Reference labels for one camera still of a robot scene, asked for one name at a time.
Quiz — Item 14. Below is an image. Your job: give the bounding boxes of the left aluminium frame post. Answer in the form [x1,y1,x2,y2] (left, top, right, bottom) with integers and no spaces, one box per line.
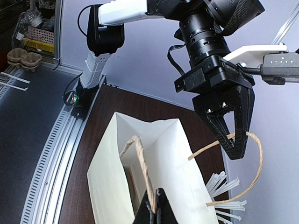
[51,0,64,71]

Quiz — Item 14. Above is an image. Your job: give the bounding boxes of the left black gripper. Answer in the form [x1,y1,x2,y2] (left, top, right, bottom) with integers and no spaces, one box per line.
[174,55,255,160]

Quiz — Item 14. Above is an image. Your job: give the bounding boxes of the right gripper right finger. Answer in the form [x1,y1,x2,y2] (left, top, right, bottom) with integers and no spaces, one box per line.
[155,188,178,224]

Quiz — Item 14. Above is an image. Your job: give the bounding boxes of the right aluminium frame post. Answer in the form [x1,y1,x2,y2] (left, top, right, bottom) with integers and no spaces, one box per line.
[271,2,299,45]

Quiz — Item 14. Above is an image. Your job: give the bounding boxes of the aluminium front rail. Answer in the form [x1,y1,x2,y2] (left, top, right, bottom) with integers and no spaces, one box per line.
[0,66,108,224]

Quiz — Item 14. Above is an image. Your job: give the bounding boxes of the aluminium frame post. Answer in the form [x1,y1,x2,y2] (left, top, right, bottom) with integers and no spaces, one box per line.
[51,0,64,71]
[271,2,299,45]

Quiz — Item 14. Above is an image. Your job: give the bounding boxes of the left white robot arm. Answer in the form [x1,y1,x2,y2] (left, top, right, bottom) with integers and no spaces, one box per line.
[87,0,264,160]

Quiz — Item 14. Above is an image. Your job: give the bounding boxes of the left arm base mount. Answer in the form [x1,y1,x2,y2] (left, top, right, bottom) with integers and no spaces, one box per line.
[63,74,100,121]

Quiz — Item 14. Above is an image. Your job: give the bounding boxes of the pink plastic basket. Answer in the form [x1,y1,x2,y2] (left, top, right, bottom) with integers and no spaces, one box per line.
[28,27,54,45]

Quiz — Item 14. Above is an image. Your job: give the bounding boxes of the yellow plastic bin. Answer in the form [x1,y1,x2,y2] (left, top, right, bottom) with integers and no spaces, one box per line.
[22,38,54,53]

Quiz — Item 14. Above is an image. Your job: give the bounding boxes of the brown paper bag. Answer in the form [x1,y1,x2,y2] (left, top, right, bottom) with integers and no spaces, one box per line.
[86,112,263,224]

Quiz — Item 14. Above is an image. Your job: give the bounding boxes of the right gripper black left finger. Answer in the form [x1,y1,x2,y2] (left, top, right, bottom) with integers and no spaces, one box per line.
[133,191,156,224]

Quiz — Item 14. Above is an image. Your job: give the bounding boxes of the spare pulp cup carriers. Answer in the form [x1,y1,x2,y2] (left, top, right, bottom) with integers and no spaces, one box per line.
[7,48,42,72]

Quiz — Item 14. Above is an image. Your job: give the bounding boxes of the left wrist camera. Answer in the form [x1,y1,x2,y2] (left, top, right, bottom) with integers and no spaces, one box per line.
[224,43,299,85]

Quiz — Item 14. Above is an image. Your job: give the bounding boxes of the bundle of wrapped white straws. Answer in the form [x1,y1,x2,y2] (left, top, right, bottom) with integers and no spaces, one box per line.
[205,171,247,221]

